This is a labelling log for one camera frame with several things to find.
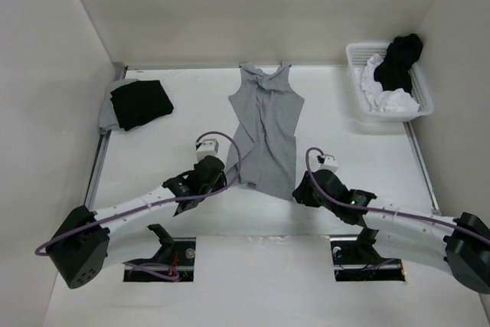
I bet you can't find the grey tank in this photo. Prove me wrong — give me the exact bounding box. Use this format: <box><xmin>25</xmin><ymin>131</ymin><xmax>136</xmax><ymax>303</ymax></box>
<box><xmin>98</xmin><ymin>79</ymin><xmax>137</xmax><ymax>136</ymax></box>
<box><xmin>225</xmin><ymin>62</ymin><xmax>304</xmax><ymax>201</ymax></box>

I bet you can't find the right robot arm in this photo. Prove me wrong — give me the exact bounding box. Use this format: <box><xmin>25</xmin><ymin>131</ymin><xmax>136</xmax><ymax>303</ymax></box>
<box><xmin>292</xmin><ymin>169</ymin><xmax>489</xmax><ymax>294</ymax></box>

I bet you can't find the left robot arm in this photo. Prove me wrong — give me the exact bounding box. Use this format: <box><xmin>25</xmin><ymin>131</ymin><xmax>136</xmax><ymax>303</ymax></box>
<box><xmin>45</xmin><ymin>155</ymin><xmax>227</xmax><ymax>289</ymax></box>

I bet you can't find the black folded tank top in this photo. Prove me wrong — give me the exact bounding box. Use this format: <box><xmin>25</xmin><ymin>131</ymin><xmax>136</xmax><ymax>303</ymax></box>
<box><xmin>109</xmin><ymin>80</ymin><xmax>174</xmax><ymax>131</ymax></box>

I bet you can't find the grey folded tank top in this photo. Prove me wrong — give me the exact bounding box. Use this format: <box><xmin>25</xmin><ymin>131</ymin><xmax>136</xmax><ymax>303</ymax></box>
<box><xmin>98</xmin><ymin>79</ymin><xmax>137</xmax><ymax>136</ymax></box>

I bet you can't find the white crumpled garment in basket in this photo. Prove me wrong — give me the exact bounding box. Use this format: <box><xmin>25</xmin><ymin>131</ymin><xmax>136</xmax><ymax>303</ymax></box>
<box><xmin>360</xmin><ymin>54</ymin><xmax>420</xmax><ymax>113</ymax></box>

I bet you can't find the white plastic laundry basket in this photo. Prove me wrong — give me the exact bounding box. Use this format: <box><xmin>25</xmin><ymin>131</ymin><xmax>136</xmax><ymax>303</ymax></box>
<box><xmin>345</xmin><ymin>35</ymin><xmax>435</xmax><ymax>123</ymax></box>

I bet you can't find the black crumpled garment in basket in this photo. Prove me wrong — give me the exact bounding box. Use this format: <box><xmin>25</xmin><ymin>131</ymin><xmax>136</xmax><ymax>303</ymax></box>
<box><xmin>374</xmin><ymin>34</ymin><xmax>423</xmax><ymax>94</ymax></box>

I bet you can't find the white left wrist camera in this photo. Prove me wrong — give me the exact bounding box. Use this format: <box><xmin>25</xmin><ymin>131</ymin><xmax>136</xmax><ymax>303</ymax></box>
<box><xmin>195</xmin><ymin>139</ymin><xmax>219</xmax><ymax>162</ymax></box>

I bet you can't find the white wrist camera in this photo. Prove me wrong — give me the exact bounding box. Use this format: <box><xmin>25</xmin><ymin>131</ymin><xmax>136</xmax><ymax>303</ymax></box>
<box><xmin>195</xmin><ymin>139</ymin><xmax>219</xmax><ymax>162</ymax></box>
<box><xmin>317</xmin><ymin>154</ymin><xmax>339</xmax><ymax>173</ymax></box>

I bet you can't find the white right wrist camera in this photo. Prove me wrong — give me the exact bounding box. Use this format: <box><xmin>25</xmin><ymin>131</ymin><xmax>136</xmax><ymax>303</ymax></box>
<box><xmin>317</xmin><ymin>154</ymin><xmax>339</xmax><ymax>173</ymax></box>

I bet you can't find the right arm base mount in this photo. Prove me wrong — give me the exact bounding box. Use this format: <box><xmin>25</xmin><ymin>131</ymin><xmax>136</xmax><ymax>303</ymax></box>
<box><xmin>329</xmin><ymin>229</ymin><xmax>406</xmax><ymax>282</ymax></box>

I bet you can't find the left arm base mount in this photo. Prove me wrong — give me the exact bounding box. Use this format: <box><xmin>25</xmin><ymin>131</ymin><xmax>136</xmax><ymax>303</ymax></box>
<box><xmin>123</xmin><ymin>224</ymin><xmax>197</xmax><ymax>283</ymax></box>

